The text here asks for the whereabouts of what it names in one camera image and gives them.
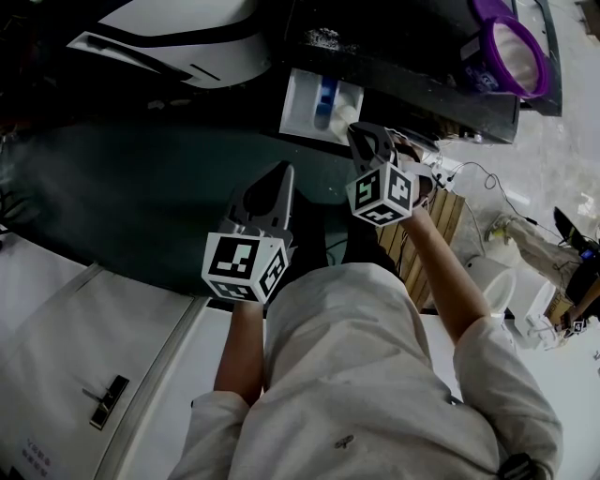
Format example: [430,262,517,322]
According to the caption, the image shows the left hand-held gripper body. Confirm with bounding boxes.
[201,215,295,305]

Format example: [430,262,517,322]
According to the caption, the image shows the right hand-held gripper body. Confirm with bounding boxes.
[344,157,421,230]

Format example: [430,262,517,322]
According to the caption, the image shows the white plastic spoon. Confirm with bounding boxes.
[326,103,361,137]

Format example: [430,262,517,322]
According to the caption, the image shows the white detergent drawer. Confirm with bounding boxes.
[278,67,366,145]

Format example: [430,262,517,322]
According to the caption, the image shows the white powder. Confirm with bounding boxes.
[493,22,541,94]

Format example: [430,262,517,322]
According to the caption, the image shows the person's right forearm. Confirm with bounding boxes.
[401,205,494,347]

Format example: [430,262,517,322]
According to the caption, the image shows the person's left forearm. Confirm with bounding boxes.
[212,298,267,408]

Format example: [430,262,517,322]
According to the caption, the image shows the person's right hand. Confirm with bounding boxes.
[395,134,436,211]

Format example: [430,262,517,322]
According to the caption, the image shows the person's black trousers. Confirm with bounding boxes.
[289,196,402,283]

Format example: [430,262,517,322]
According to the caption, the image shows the wooden slat board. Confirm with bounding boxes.
[373,189,466,311]

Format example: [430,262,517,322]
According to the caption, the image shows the black washing machine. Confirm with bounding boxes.
[0,0,522,304]

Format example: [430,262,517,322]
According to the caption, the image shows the purple plastic tub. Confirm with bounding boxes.
[457,13,550,100]

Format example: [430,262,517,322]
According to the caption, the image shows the white and navy appliance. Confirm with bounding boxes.
[64,0,274,91]

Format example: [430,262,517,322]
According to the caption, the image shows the white door panel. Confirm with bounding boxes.
[0,262,210,480]

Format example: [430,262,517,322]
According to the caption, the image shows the person's white shirt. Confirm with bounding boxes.
[164,262,564,480]

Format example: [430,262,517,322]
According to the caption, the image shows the black cable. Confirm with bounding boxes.
[448,161,540,226]

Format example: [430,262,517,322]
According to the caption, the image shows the metal door handle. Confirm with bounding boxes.
[81,373,131,431]

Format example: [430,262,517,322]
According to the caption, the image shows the black strap buckle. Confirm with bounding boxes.
[496,451,534,480]

